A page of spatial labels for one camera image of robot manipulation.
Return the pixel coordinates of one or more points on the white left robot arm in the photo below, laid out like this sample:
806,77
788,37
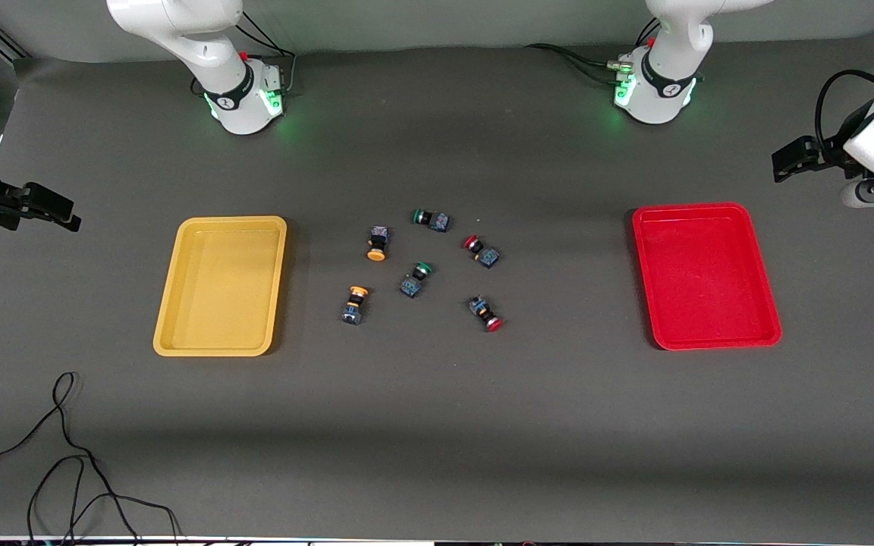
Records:
668,45

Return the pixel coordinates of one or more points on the dark grey table cloth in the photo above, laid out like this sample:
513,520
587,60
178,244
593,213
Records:
437,417

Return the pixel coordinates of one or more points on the yellow plastic tray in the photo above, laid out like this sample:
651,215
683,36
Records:
217,303

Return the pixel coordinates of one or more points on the aluminium frame rail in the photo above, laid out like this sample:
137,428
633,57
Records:
8,44

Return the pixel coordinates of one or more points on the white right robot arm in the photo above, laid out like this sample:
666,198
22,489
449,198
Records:
209,45

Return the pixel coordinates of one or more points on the yellow push button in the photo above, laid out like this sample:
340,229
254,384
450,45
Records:
353,307
378,241

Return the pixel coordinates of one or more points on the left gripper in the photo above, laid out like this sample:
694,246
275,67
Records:
829,155

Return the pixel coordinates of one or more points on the red push button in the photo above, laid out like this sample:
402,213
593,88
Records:
482,252
482,311

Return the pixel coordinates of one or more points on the green push button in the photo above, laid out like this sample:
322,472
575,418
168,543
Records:
413,282
433,221

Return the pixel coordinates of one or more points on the red plastic tray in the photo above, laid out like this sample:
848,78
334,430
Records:
702,296

